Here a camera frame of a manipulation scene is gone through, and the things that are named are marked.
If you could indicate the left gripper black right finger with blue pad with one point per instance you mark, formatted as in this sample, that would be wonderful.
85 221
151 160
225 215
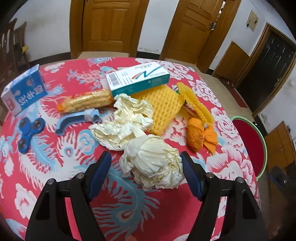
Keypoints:
242 220

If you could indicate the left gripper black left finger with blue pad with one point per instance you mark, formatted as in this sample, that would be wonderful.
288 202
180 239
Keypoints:
49 220

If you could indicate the orange snack wrapper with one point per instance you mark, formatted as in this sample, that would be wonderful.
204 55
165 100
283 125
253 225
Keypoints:
198 136

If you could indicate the white paper ball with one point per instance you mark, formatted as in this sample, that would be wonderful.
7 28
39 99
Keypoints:
153 163

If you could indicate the blue plastic curved handle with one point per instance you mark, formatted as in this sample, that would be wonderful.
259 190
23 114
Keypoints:
89 115

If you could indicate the yellow foam net roll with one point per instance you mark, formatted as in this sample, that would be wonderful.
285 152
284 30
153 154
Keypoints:
192 100

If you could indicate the red floral tablecloth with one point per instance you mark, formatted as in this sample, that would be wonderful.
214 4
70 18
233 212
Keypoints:
122 209

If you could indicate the red basin green rim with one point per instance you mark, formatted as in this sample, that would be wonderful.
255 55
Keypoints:
254 143

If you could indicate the wooden sideboard cabinet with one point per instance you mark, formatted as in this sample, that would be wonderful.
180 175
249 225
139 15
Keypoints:
280 149

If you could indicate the blue fidget spinner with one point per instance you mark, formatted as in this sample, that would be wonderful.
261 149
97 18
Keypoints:
28 129

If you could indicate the cookie pack in wrapper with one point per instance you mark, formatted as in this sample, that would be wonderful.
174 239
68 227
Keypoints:
87 100

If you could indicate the crumpled white tissue paper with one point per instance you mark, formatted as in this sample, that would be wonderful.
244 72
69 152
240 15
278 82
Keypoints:
131 119

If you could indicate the blue white milk carton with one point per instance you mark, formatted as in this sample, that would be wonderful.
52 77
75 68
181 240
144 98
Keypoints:
24 90

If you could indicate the yellow foam net sleeve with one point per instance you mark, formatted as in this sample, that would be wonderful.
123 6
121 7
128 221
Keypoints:
166 103

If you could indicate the green toy car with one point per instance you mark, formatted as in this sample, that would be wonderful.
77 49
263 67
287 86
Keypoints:
175 88

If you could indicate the dark entrance door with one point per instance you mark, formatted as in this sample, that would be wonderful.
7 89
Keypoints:
267 69

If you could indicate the small wooden cabinet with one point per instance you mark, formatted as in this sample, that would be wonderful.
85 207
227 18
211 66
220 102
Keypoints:
232 63

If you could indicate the teal white medicine box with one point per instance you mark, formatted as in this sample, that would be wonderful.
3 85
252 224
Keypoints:
137 78

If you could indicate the wooden chair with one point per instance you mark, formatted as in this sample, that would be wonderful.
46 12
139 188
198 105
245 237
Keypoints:
13 49

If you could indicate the right wooden door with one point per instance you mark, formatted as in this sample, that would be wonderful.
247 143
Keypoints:
198 30

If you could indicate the wooden door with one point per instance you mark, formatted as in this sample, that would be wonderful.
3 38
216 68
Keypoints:
106 26
198 30

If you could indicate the left wooden door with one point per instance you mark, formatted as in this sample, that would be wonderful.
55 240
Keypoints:
106 26

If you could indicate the wall electrical box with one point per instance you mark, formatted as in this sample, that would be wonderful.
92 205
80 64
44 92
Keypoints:
252 20

